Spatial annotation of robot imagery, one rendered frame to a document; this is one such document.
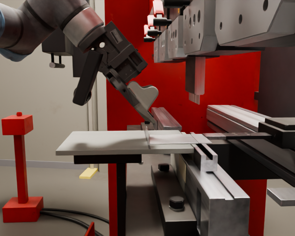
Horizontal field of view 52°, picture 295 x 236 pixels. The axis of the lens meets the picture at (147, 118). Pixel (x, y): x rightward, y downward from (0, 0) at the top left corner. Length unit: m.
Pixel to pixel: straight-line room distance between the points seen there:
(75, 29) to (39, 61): 3.05
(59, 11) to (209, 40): 0.31
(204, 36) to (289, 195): 0.22
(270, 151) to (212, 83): 0.77
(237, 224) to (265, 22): 0.32
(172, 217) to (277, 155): 0.38
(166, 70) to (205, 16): 1.11
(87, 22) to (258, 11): 0.41
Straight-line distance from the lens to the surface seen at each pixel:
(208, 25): 0.41
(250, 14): 0.27
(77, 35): 0.61
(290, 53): 1.34
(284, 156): 0.79
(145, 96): 0.60
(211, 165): 0.55
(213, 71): 1.56
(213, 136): 0.68
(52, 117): 3.64
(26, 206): 2.56
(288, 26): 0.24
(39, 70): 3.65
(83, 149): 0.59
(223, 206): 0.46
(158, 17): 0.71
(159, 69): 1.50
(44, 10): 0.63
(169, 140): 0.64
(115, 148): 0.58
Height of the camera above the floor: 1.15
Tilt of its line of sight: 9 degrees down
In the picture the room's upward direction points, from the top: straight up
